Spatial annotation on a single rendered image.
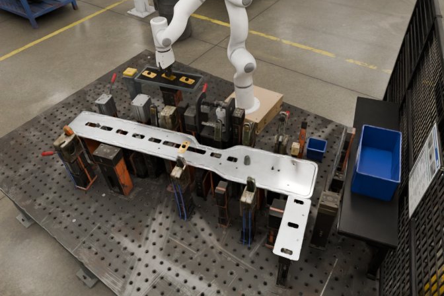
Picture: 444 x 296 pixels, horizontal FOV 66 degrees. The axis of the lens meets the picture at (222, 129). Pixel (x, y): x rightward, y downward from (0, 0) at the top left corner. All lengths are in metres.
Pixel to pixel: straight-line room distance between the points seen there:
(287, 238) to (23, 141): 1.88
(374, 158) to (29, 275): 2.33
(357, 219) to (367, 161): 0.33
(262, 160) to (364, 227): 0.54
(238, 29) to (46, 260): 2.06
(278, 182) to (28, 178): 1.50
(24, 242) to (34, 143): 0.81
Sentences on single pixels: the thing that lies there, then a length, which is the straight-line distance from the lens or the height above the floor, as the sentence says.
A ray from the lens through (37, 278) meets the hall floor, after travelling 2.82.
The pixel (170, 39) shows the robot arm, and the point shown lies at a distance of 1.76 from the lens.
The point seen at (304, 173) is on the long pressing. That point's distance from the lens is 1.65.
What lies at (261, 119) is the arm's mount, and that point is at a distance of 2.20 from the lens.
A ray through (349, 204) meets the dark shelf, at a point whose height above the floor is 1.03.
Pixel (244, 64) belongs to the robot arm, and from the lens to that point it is 1.98.
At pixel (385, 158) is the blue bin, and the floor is 1.03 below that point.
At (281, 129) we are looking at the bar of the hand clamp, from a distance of 1.66.
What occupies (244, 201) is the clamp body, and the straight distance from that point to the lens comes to 1.48.
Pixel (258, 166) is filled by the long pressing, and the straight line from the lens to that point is 1.65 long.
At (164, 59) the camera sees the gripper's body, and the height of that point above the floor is 1.29.
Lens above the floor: 2.25
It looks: 43 degrees down
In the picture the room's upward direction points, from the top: 4 degrees counter-clockwise
